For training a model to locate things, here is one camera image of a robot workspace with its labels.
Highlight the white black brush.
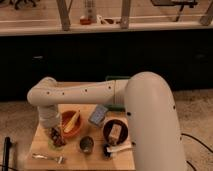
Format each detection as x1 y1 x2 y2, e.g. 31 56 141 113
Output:
103 144 132 158

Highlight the green plastic cup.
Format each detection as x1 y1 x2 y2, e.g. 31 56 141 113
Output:
48 140 59 151

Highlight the red object on shelf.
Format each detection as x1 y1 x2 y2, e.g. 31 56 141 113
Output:
80 18 92 25

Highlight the black cable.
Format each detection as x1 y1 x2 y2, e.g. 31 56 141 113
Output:
181 132 213 171

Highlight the green tray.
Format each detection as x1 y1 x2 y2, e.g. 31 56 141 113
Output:
105 75 129 112

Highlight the white bottle on shelf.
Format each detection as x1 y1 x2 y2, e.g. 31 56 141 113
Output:
85 0 97 23

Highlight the yellow banana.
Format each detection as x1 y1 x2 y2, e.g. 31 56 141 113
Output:
64 112 80 133

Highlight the dark brown bowl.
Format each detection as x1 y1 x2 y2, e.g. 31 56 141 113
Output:
103 119 128 146

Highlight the tan block in bowl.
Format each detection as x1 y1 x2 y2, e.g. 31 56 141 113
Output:
108 124 121 144

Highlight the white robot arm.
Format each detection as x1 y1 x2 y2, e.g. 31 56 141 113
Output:
27 72 187 171

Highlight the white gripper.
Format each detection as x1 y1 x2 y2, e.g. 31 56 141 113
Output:
38 105 61 128

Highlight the silver fork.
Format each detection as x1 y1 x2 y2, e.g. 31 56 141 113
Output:
32 153 64 164

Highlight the black post at left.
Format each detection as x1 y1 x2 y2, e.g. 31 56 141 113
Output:
2 137 11 171

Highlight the blue grey sponge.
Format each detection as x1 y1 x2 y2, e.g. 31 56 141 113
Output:
88 105 108 126

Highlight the orange bowl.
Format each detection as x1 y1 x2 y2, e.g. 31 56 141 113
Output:
62 111 82 139

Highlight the small metal cup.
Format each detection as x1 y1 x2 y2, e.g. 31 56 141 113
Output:
80 136 94 154

